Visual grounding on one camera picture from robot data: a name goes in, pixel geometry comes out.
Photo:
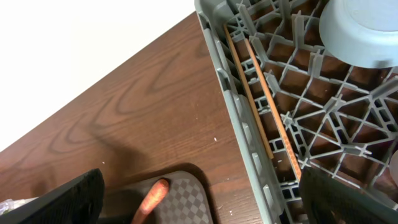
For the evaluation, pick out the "light blue bowl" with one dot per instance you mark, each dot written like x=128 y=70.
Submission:
x=362 y=33

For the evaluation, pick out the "wooden chopstick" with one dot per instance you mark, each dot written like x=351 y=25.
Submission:
x=248 y=93
x=275 y=113

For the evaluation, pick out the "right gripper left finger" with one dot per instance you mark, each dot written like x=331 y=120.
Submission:
x=78 y=201

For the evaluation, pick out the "grey dishwasher rack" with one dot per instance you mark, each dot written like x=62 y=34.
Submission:
x=340 y=118

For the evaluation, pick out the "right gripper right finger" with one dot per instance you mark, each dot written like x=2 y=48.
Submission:
x=325 y=200

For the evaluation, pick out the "white pink cup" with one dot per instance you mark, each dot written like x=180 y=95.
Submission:
x=393 y=167

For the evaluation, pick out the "dark brown serving tray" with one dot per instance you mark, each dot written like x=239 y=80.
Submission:
x=186 y=201

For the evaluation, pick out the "orange carrot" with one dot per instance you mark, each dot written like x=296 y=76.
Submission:
x=154 y=196

